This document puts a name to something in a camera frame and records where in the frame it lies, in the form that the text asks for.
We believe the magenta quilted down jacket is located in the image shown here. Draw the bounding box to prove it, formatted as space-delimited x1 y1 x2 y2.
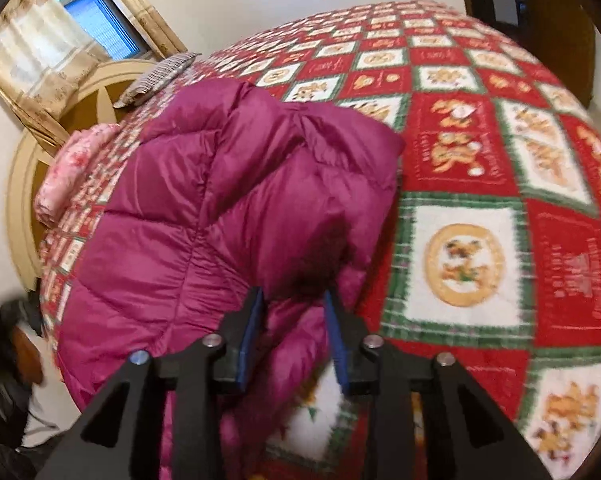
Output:
56 79 404 479

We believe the red patchwork bear bedspread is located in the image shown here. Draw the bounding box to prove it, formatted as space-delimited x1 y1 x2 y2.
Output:
41 1 601 479

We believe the pink floral folded blanket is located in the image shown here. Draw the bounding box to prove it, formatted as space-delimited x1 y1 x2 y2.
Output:
34 124 122 228

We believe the cream wooden headboard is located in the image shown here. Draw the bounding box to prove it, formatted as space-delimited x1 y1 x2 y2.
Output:
5 60 155 290

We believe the striped grey pillow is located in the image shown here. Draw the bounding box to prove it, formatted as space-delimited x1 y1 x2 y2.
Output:
113 51 200 110

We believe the beige left curtain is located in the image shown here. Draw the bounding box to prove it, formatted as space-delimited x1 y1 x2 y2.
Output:
0 0 110 154

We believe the beige curtain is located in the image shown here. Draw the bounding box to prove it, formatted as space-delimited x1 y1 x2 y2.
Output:
0 0 110 154
115 0 188 58

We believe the beige right curtain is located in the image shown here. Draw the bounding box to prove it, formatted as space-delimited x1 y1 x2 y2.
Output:
115 0 188 58

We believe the brown wooden door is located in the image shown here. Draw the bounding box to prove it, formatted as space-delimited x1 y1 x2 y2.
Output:
515 0 595 106

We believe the blue framed window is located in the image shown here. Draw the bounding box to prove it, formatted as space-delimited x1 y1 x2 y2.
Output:
58 0 151 61

